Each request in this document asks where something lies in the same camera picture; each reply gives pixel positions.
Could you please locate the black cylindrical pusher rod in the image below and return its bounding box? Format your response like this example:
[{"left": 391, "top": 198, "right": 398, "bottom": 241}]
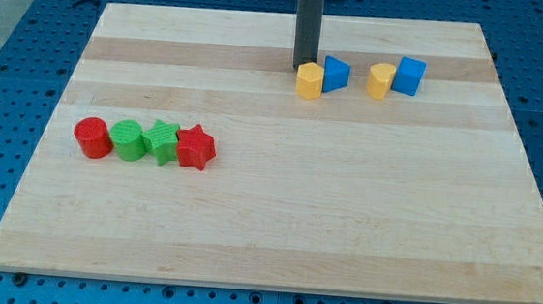
[{"left": 293, "top": 0, "right": 324, "bottom": 70}]

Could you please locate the yellow hexagon block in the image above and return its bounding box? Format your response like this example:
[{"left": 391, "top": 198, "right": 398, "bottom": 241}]
[{"left": 296, "top": 62, "right": 324, "bottom": 100}]

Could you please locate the blue triangle block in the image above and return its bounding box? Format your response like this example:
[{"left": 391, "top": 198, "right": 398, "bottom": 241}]
[{"left": 322, "top": 55, "right": 352, "bottom": 92}]

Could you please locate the yellow heart block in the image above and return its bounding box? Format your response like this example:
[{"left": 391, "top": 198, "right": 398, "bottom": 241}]
[{"left": 366, "top": 63, "right": 397, "bottom": 101}]

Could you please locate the blue cube block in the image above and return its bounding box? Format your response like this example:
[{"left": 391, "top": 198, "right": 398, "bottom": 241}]
[{"left": 391, "top": 57, "right": 427, "bottom": 96}]

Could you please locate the red star block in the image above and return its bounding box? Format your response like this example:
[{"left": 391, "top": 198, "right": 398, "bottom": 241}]
[{"left": 176, "top": 124, "right": 216, "bottom": 170}]

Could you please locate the wooden board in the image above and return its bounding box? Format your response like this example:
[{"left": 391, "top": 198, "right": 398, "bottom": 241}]
[{"left": 0, "top": 3, "right": 543, "bottom": 304}]

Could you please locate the green star block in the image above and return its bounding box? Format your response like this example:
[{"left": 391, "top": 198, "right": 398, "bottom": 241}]
[{"left": 141, "top": 120, "right": 180, "bottom": 166}]

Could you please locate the green cylinder block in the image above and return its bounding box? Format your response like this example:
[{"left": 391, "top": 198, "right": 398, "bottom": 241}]
[{"left": 109, "top": 119, "right": 146, "bottom": 162}]

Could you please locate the red cylinder block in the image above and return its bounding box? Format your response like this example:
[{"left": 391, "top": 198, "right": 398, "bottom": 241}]
[{"left": 73, "top": 116, "right": 113, "bottom": 159}]

